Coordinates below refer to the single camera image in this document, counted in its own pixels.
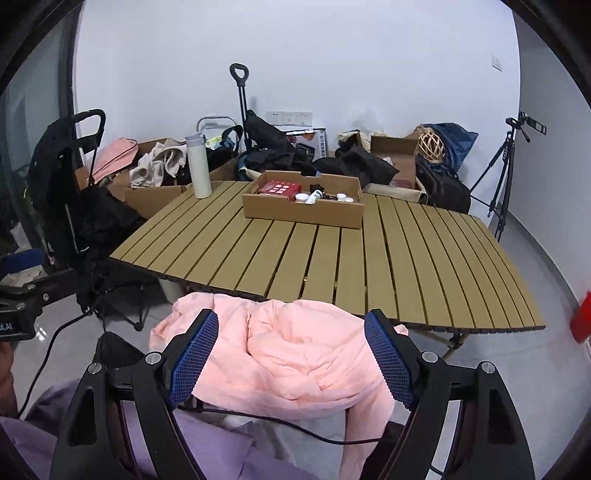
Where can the purple pants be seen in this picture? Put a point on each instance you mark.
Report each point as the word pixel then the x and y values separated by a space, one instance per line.
pixel 217 447

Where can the beige tote bag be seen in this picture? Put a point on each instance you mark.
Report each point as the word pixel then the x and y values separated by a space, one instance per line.
pixel 392 191

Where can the white wall switch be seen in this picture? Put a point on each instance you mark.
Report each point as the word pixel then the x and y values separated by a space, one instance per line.
pixel 497 62

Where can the pink hoodie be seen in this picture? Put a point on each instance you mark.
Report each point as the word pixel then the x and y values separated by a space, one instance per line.
pixel 286 350

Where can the black backpack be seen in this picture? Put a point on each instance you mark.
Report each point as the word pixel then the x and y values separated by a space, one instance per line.
pixel 443 184

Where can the pink bag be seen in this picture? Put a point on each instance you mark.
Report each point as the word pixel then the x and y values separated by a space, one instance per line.
pixel 115 157

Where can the white wall socket strip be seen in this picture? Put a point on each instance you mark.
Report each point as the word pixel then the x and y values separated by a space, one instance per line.
pixel 288 118

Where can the black folding chair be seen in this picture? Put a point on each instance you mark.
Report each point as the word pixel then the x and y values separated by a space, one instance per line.
pixel 64 203

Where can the black jacket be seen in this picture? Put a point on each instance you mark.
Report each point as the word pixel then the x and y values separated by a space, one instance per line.
pixel 355 166

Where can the wicker ball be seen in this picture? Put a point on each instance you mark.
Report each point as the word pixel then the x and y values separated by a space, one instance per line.
pixel 431 144

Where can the red object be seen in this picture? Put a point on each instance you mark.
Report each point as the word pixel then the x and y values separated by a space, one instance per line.
pixel 581 318

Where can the cardboard tray box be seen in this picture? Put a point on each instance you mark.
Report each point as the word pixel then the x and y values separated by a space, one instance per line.
pixel 300 214

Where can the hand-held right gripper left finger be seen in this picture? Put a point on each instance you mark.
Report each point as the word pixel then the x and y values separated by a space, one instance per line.
pixel 196 355

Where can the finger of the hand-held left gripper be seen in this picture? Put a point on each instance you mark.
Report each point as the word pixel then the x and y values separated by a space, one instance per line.
pixel 23 261

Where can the white thermos bottle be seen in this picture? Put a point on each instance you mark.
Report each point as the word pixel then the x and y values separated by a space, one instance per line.
pixel 199 164

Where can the cardboard box with flap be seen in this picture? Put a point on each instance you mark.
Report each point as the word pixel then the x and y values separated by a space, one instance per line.
pixel 392 157

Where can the blue bag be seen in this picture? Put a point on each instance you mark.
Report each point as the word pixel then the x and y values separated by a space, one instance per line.
pixel 457 141

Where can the large open cardboard box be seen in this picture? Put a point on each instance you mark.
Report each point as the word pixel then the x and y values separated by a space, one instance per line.
pixel 152 201

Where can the black bag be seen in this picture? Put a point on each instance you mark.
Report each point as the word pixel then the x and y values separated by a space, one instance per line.
pixel 268 138

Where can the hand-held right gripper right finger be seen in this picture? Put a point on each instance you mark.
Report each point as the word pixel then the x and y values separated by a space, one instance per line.
pixel 388 360

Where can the printed product box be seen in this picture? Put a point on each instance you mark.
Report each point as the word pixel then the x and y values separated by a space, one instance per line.
pixel 309 141

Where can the beige cloth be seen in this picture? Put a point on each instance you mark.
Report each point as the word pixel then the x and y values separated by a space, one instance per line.
pixel 159 164

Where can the red box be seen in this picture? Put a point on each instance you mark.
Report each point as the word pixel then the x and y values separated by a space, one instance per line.
pixel 279 188

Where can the black camera tripod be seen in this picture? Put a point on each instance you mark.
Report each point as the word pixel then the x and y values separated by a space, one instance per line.
pixel 505 170

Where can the wide white round jar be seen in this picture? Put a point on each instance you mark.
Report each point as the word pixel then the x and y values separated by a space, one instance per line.
pixel 301 198

